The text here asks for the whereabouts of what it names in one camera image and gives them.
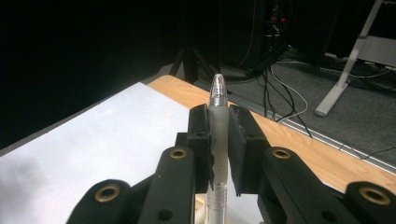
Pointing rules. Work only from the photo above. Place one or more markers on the black tripod stand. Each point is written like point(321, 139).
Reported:
point(190, 65)

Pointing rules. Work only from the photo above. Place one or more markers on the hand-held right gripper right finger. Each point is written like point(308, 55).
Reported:
point(246, 149)

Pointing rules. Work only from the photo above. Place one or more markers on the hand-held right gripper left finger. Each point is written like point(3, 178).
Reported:
point(199, 146)

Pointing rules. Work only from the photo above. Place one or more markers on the grey metal desk frame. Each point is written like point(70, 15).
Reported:
point(351, 62)

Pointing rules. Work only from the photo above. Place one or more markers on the translucent clear-capped pen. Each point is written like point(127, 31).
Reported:
point(218, 140)

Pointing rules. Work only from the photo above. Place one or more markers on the black device with red lights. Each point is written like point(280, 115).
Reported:
point(274, 31)

